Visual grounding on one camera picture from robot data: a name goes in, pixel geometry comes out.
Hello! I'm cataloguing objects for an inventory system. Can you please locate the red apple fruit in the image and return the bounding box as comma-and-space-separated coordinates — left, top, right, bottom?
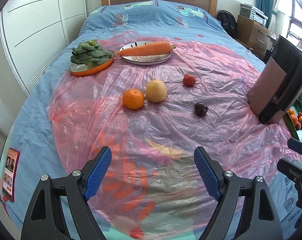
295, 122, 301, 131

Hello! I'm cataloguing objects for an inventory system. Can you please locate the large orange mandarin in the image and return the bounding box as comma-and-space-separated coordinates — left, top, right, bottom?
290, 114, 299, 126

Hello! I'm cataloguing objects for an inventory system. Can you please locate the small orange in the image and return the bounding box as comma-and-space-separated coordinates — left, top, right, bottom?
288, 108, 295, 115

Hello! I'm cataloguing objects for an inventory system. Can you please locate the green tray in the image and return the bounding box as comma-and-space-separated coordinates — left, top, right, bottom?
284, 99, 302, 142

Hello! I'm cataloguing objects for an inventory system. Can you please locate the red smartphone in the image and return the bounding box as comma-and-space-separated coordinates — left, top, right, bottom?
2, 148, 20, 202

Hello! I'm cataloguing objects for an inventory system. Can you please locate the black silver cylindrical appliance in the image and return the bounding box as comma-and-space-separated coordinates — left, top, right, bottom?
248, 36, 302, 124

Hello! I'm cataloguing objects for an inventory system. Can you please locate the pink plastic sheet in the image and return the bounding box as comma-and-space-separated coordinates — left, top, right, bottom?
48, 37, 302, 239

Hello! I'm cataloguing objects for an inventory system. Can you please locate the small red tomato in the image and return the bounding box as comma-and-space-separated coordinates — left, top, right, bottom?
182, 74, 196, 87

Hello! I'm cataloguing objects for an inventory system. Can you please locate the yellow pear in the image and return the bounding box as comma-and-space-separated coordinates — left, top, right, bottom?
145, 80, 167, 103

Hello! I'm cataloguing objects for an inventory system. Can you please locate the wooden nightstand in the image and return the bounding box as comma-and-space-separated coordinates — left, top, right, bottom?
237, 15, 270, 60

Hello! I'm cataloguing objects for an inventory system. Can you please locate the orange oval dish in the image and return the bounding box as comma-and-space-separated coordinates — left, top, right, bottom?
69, 51, 114, 77

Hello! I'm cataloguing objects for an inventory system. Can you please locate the black backpack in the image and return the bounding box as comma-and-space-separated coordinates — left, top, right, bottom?
217, 10, 238, 39

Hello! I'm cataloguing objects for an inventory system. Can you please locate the white oval plate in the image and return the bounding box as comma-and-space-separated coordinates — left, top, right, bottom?
119, 41, 173, 66

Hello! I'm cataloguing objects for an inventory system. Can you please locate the grey printer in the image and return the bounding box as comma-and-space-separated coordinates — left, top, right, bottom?
240, 4, 268, 27

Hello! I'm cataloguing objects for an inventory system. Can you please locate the large orange carrot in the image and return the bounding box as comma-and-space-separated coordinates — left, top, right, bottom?
116, 41, 175, 56

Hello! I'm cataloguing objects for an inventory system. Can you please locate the green leafy bok choy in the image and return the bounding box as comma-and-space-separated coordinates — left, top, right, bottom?
70, 40, 114, 68

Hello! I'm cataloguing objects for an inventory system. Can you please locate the white wardrobe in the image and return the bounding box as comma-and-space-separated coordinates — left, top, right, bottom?
0, 0, 87, 95

